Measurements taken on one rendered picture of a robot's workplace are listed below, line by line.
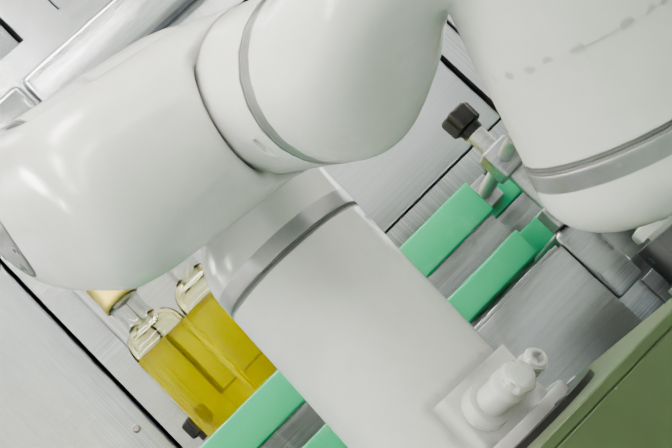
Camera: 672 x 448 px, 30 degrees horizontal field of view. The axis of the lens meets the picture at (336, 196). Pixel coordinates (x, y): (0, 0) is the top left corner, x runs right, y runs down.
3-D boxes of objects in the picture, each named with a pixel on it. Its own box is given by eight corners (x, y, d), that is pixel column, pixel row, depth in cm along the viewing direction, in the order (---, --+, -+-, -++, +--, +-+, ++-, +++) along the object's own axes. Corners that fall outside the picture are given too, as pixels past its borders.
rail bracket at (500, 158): (554, 238, 109) (449, 140, 111) (598, 186, 93) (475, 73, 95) (531, 262, 108) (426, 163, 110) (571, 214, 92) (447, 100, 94)
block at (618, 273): (620, 289, 106) (559, 232, 107) (650, 266, 97) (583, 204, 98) (592, 319, 105) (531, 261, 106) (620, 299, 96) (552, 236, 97)
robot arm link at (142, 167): (442, 110, 59) (178, 316, 51) (231, 158, 79) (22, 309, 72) (338, -68, 56) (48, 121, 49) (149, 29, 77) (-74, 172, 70)
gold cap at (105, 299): (133, 285, 109) (98, 250, 110) (103, 314, 109) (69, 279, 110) (141, 289, 113) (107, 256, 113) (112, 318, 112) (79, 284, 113)
